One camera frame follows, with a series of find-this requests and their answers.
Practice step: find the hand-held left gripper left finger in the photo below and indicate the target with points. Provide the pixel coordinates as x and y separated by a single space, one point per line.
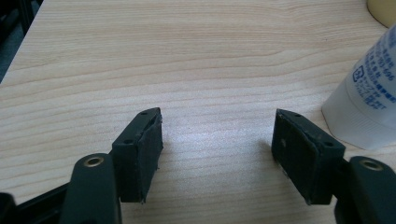
137 161

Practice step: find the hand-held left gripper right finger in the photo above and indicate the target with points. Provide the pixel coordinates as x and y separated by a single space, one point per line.
302 152

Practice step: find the yellow mug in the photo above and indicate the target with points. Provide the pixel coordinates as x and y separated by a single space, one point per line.
384 11

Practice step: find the white squeeze tube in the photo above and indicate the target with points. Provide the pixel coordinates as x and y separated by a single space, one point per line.
367 105

